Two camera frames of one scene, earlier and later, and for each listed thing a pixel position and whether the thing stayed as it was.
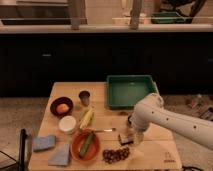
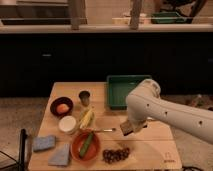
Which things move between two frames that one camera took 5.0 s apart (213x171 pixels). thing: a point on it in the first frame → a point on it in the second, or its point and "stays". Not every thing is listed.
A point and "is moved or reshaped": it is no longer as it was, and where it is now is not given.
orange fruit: [62, 108] stays
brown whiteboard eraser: [126, 139] is moved or reshaped
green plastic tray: [125, 91] stays
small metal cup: [84, 96] stays
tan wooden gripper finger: [138, 138] → [136, 126]
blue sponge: [44, 142] stays
